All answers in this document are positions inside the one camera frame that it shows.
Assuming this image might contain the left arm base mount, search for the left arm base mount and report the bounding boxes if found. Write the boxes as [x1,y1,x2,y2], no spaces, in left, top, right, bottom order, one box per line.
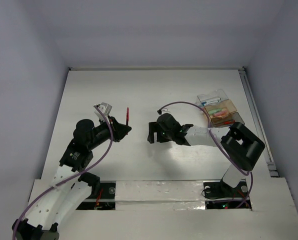
[78,172,116,200]

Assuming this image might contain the white marker blue cap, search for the white marker blue cap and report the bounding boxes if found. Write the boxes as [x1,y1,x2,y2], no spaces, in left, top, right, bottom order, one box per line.
[201,97,221,106]

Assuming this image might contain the red gel pen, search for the red gel pen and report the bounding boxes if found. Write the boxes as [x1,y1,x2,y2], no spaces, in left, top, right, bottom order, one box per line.
[223,120,235,125]

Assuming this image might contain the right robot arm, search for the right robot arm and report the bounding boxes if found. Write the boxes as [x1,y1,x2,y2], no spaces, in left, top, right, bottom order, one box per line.
[147,113,265,196]

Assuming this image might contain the stationery organizer box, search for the stationery organizer box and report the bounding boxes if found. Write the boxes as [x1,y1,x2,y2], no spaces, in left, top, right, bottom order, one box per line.
[196,89,245,128]

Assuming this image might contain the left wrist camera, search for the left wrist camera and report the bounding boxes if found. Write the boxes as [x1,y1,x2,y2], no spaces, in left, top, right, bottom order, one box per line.
[93,102,112,122]

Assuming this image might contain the green correction tape pen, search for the green correction tape pen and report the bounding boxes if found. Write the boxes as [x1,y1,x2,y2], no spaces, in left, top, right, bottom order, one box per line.
[208,108,222,115]

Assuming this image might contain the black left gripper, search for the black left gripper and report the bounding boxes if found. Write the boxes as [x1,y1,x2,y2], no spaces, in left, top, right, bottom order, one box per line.
[87,114,131,150]

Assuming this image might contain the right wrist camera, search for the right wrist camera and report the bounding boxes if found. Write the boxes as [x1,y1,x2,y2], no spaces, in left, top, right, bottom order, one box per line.
[157,108,170,115]

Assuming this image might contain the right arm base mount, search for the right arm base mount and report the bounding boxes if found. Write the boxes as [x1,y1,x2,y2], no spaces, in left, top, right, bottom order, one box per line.
[201,177,249,200]

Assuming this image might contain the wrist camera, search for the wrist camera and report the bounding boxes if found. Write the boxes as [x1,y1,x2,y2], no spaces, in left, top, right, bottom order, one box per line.
[157,108,170,115]
[93,102,112,122]

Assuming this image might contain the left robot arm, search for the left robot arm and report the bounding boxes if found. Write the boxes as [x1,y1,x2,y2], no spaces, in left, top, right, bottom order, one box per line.
[12,116,132,240]

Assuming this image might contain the orange highlighter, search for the orange highlighter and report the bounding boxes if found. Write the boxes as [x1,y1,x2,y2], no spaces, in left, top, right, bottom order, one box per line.
[213,114,228,119]

